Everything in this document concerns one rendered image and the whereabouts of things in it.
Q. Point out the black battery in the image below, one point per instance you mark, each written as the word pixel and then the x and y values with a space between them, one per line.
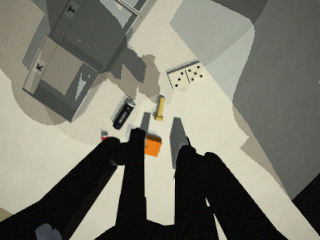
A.
pixel 124 114

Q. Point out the white domino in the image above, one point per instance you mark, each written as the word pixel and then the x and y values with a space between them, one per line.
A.
pixel 187 76

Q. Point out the gold bolt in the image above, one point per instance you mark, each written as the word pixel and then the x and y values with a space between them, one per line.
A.
pixel 159 117

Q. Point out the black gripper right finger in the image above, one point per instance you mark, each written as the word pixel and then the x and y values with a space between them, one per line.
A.
pixel 235 210

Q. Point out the grey three-compartment bin rack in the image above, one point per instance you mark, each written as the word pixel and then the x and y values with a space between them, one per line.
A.
pixel 90 30

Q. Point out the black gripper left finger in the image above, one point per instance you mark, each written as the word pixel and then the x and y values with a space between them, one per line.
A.
pixel 57 215

